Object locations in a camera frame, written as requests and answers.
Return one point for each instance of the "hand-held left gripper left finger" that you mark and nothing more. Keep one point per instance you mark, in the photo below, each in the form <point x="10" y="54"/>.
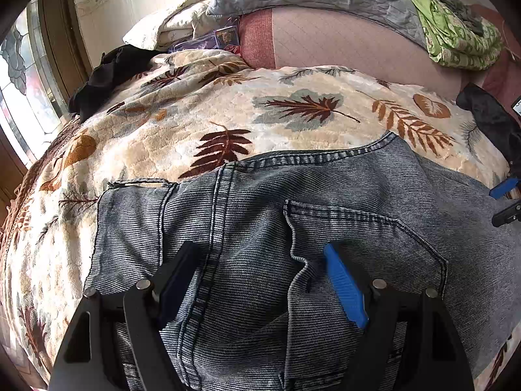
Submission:
<point x="175" y="289"/>

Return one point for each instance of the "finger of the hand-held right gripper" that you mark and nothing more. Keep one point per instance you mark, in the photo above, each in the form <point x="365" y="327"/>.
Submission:
<point x="504" y="188"/>
<point x="508" y="214"/>

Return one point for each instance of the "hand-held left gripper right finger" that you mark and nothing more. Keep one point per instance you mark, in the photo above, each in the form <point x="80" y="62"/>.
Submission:
<point x="344" y="285"/>

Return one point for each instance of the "grey-blue denim pants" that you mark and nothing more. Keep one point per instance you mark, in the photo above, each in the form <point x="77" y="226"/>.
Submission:
<point x="264" y="232"/>

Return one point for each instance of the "black velvet garment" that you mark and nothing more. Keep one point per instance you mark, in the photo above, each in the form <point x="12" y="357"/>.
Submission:
<point x="488" y="114"/>

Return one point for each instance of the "green patterned quilt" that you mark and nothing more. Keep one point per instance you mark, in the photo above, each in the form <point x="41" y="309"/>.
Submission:
<point x="456" y="42"/>

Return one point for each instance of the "leaf print fleece blanket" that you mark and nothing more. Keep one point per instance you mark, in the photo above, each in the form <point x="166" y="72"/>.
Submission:
<point x="163" y="130"/>

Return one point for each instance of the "grey crumpled cloth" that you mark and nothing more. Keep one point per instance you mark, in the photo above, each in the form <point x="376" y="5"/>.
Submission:
<point x="468" y="12"/>

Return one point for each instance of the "pink red upholstered sofa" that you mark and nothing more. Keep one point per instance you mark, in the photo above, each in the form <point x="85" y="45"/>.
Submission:
<point x="346" y="44"/>

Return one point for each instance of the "black crumpled cloth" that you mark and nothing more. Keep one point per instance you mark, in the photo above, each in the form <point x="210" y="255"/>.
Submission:
<point x="110" y="73"/>

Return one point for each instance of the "stained glass window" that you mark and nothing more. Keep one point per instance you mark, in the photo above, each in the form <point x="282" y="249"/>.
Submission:
<point x="24" y="89"/>

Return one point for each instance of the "white pillow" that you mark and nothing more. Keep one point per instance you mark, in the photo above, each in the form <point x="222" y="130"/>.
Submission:
<point x="179" y="24"/>

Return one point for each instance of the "wooden window frame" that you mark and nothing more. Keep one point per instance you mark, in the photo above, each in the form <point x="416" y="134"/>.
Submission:
<point x="67" y="40"/>

